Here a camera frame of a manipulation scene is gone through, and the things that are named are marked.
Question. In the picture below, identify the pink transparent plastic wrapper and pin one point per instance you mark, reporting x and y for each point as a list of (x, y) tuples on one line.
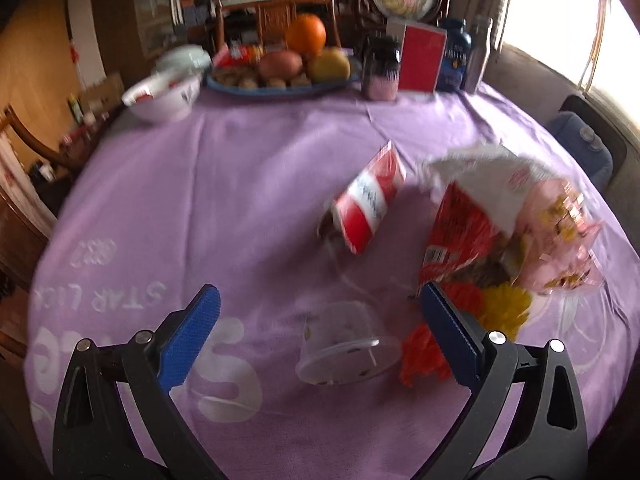
[(550, 230)]

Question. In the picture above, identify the clear plastic cup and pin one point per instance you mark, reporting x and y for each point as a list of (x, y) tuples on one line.
[(340, 330)]

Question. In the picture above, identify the yellow crinkled wrapper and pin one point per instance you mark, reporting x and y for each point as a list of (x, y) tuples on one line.
[(505, 305)]

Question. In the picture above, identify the yellow pear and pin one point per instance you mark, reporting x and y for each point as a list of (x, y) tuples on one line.
[(328, 65)]

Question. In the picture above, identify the red and white snack packet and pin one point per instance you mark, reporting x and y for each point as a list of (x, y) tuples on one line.
[(367, 200)]

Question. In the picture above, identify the cardboard box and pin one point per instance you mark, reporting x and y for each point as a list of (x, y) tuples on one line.
[(102, 92)]

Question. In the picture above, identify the dark jar with pink label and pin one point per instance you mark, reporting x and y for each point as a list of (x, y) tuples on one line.
[(380, 67)]

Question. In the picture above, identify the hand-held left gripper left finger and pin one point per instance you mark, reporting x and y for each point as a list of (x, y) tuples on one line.
[(192, 335)]

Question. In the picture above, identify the blue bottle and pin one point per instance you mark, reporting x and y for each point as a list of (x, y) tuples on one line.
[(455, 55)]

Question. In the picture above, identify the pale green bowl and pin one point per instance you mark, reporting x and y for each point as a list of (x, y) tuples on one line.
[(182, 57)]

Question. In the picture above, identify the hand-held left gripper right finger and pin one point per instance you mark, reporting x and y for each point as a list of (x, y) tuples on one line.
[(450, 335)]

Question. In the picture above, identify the red box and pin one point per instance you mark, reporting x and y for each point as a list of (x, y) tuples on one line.
[(420, 57)]

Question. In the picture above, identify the wooden chair with lattice back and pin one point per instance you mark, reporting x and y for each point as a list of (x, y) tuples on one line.
[(272, 15)]

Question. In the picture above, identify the black office chair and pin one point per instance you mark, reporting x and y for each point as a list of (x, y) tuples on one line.
[(595, 115)]

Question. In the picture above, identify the large red white snack bag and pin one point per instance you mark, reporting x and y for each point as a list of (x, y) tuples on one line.
[(465, 230)]

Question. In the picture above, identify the orange fruit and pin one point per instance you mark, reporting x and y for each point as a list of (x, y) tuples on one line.
[(306, 32)]

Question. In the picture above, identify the blue fruit plate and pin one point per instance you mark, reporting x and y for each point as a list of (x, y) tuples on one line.
[(280, 91)]

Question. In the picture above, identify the grey metal bottle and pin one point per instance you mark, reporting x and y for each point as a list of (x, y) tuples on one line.
[(477, 55)]

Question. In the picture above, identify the dark wooden armchair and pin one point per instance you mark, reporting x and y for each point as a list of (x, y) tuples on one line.
[(25, 135)]

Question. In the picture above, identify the white patterned bowl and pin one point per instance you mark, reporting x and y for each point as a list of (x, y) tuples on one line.
[(160, 102)]

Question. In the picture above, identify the pile of walnuts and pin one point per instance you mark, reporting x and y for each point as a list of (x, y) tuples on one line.
[(250, 79)]

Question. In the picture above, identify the red snack packets on plate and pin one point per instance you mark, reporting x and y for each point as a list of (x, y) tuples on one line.
[(240, 55)]

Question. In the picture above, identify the red apple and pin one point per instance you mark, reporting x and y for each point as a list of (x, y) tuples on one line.
[(280, 64)]

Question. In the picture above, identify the blue chair cushion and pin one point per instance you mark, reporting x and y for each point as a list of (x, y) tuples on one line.
[(575, 140)]

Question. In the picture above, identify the purple printed tablecloth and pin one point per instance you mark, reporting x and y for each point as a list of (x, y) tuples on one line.
[(250, 185)]

